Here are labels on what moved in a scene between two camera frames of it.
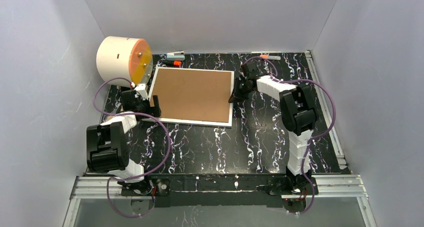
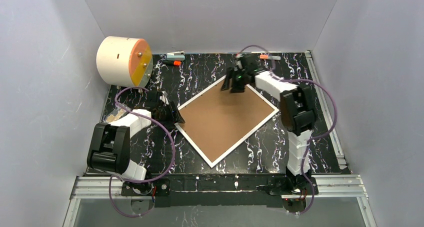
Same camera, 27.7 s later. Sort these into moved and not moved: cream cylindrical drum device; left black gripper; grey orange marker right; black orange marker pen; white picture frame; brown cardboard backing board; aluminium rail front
Moved: white picture frame; left black gripper; brown cardboard backing board
Not moved: aluminium rail front; grey orange marker right; cream cylindrical drum device; black orange marker pen
